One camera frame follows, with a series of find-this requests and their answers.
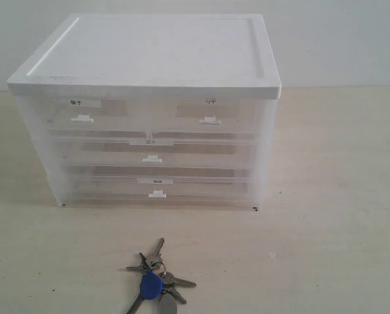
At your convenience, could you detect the key bunch with blue fob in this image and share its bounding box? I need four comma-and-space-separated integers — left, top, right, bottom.
126, 237, 197, 314

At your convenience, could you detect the bottom wide clear drawer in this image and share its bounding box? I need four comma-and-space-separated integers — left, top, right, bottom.
48, 165, 264, 203

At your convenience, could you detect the wide clear drawer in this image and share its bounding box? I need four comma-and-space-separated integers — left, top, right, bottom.
48, 165, 264, 203
50, 132, 261, 169

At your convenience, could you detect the white translucent drawer cabinet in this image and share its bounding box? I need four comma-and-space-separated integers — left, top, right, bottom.
7, 14, 282, 210

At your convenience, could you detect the middle wide clear drawer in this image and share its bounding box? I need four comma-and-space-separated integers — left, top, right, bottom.
50, 132, 261, 169

